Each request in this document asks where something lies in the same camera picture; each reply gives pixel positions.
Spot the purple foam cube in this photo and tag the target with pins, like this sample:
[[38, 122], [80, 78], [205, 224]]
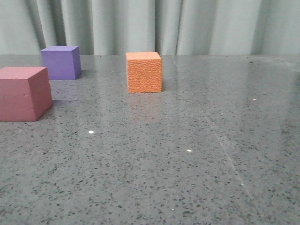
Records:
[[62, 62]]

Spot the orange foam cube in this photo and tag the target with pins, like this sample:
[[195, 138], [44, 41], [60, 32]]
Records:
[[144, 72]]

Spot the pale green curtain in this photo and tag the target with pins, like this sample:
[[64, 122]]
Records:
[[170, 27]]

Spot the pink foam cube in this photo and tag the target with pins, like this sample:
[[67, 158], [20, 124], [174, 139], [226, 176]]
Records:
[[25, 93]]

